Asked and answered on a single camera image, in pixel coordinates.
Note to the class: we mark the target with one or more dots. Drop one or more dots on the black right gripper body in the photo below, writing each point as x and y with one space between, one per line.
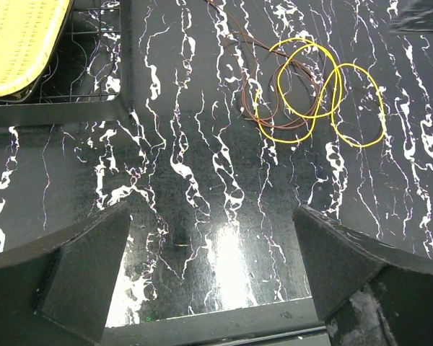
416 17

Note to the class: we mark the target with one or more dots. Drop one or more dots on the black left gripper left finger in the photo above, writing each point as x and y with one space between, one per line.
57 290

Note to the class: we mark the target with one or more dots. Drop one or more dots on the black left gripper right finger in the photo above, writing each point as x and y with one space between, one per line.
365 291

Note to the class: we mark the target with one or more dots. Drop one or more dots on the black marbled mat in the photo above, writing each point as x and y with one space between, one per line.
211 198

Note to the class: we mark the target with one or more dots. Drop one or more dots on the black tray under basket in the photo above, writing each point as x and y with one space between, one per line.
88 76

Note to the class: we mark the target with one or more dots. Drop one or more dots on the orange woven basket tray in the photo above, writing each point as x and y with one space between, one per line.
29 31

